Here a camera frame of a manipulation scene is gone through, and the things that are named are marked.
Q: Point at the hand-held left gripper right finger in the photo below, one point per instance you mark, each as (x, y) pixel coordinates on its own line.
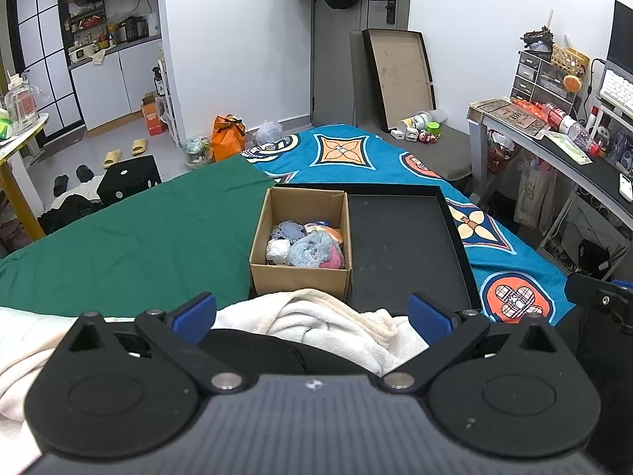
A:
(430, 319)

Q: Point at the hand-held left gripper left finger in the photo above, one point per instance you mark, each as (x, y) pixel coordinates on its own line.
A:
(195, 316)

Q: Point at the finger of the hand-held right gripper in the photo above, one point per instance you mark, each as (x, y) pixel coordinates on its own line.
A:
(598, 292)

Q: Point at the black shallow tray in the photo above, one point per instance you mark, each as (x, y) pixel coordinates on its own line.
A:
(405, 247)

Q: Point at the brown cardboard box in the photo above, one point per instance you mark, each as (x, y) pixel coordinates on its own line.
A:
(296, 282)

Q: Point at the grey knitted toy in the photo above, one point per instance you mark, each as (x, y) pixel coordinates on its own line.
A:
(289, 230)

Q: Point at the burger plush toy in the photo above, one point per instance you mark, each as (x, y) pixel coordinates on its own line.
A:
(332, 233)

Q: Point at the grey plush toy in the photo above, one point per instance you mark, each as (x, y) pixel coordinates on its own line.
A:
(311, 250)

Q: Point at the black box under desk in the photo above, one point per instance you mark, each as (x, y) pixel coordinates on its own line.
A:
(593, 257)

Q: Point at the green cloth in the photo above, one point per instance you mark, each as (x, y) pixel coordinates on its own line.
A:
(123, 237)

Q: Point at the white fleece blanket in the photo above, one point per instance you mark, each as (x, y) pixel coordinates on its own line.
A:
(321, 316)

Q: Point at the white remote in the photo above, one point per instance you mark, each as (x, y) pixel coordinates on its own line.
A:
(627, 183)

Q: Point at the beige tote bag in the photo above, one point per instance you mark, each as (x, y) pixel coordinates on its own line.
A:
(534, 188)

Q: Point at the grey desk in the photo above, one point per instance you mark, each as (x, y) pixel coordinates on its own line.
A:
(603, 168)

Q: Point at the black cube stool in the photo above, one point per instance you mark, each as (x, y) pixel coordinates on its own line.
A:
(129, 178)

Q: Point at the black and white clothing pile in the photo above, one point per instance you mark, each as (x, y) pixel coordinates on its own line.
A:
(69, 208)

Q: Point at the clear bag with greens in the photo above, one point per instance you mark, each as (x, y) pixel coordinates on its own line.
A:
(197, 148)

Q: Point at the red basket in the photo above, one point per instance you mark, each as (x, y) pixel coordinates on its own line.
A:
(499, 153)

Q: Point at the grey bench cushion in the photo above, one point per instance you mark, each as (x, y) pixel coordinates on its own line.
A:
(445, 148)

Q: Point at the red plastic bottle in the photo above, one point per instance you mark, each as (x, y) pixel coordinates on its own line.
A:
(564, 118)

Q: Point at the blue patterned blanket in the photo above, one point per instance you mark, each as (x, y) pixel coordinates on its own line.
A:
(356, 158)

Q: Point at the yellow slipper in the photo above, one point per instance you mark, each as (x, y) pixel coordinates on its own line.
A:
(139, 146)
(112, 157)

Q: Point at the black slipper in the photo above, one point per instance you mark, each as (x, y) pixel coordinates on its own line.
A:
(84, 173)
(60, 184)

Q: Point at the small red toy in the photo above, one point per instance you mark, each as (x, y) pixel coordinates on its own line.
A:
(426, 137)

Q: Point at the orange bag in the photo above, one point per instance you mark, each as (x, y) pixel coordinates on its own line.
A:
(227, 136)

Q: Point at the small white figure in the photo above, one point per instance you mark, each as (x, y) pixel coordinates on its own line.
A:
(412, 134)

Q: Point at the white charger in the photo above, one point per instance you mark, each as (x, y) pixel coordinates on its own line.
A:
(398, 134)

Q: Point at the small green jar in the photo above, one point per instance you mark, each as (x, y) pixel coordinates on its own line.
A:
(433, 127)

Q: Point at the white plastic bag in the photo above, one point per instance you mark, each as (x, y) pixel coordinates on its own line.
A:
(268, 133)

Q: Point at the engraved cardboard boards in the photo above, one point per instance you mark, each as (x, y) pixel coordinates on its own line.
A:
(509, 114)

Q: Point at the white bottle green label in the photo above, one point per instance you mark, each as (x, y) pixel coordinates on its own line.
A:
(418, 119)

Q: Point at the white keyboard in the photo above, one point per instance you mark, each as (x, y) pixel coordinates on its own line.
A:
(615, 89)

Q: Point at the orange cardboard box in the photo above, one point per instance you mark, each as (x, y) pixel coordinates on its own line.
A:
(152, 116)

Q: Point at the orange round plush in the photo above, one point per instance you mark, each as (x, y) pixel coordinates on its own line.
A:
(572, 82)

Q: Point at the grey drawer organizer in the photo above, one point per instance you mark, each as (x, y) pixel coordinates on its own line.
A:
(539, 76)

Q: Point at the yellow table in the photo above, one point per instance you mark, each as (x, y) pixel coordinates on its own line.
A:
(15, 168)

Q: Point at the wicker basket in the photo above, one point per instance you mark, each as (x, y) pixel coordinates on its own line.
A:
(568, 59)

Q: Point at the black framed box lid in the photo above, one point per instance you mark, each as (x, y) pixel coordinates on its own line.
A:
(403, 76)

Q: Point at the white kitchen cabinets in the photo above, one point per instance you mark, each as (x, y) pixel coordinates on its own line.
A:
(118, 84)

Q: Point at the grey leaning panel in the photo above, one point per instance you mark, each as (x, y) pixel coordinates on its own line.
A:
(358, 74)

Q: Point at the black monitor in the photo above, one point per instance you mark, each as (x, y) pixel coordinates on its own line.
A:
(623, 34)

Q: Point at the dark model figure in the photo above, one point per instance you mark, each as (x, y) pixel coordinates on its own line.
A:
(536, 39)

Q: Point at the large glass jar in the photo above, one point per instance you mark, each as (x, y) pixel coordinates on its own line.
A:
(22, 104)

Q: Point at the grey door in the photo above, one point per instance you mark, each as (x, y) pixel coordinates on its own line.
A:
(341, 59)

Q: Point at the black rice cooker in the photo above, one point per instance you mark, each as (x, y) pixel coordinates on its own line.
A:
(131, 27)

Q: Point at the black framed glass door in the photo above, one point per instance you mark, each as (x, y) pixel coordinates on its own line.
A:
(39, 59)

